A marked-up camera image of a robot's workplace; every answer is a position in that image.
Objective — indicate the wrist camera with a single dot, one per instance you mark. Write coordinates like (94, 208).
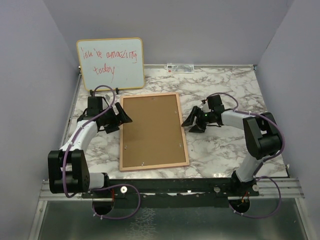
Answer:
(107, 97)
(205, 106)

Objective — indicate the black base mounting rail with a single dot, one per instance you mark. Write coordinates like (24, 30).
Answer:
(170, 192)

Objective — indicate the pink wooden photo frame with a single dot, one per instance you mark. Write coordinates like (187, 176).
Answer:
(186, 150)

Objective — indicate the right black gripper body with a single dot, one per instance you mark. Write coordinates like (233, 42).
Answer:
(203, 118)

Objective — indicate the brown cardboard backing board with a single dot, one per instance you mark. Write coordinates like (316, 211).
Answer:
(152, 130)

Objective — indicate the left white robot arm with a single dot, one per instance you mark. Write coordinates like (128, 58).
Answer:
(68, 171)

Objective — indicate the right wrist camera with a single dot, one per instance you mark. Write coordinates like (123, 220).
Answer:
(205, 106)

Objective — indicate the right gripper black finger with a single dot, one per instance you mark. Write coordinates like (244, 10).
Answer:
(191, 117)
(198, 128)

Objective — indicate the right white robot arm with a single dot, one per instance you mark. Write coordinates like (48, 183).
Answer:
(263, 138)

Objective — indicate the white label strip at wall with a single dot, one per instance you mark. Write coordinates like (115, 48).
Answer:
(180, 68)

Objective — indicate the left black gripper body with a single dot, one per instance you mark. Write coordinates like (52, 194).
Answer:
(110, 118)

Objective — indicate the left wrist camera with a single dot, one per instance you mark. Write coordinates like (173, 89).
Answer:
(107, 97)

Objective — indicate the small whiteboard with red writing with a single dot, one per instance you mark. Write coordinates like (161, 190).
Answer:
(115, 62)

